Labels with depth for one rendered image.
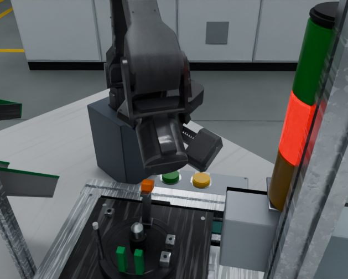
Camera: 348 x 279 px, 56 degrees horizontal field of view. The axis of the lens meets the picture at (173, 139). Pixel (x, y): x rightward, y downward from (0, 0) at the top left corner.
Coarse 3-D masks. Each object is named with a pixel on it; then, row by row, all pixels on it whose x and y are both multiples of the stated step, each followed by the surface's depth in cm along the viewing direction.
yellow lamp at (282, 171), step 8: (280, 152) 26; (280, 160) 26; (280, 168) 26; (288, 168) 25; (272, 176) 28; (280, 176) 26; (288, 176) 25; (272, 184) 27; (280, 184) 26; (288, 184) 25; (272, 192) 28; (280, 192) 26; (272, 200) 28; (280, 200) 27; (280, 208) 27
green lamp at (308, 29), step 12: (312, 24) 20; (312, 36) 20; (324, 36) 19; (312, 48) 20; (324, 48) 19; (300, 60) 21; (312, 60) 20; (324, 60) 19; (300, 72) 21; (312, 72) 20; (300, 84) 22; (312, 84) 21; (300, 96) 22; (312, 96) 21
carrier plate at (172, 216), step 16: (96, 208) 66; (128, 208) 66; (160, 208) 66; (176, 208) 66; (112, 224) 63; (176, 224) 63; (192, 224) 63; (208, 224) 63; (80, 240) 60; (192, 240) 60; (208, 240) 60; (80, 256) 57; (96, 256) 57; (192, 256) 57; (208, 256) 57; (64, 272) 55; (80, 272) 55; (96, 272) 55; (176, 272) 55; (192, 272) 55
